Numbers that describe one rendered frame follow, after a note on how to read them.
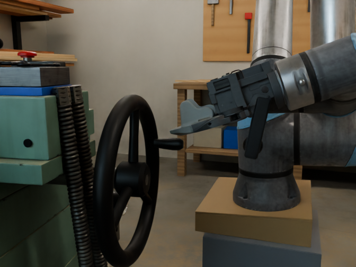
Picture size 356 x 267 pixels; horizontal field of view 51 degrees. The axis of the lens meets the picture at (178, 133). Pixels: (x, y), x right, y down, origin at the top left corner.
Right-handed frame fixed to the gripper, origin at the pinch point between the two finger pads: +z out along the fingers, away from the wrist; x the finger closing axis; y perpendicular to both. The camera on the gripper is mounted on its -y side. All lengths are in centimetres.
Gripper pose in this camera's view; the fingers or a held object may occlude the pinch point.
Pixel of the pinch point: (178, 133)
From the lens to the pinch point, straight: 69.7
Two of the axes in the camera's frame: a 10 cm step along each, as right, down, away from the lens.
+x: -1.9, 1.8, -9.6
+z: -9.2, 3.0, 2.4
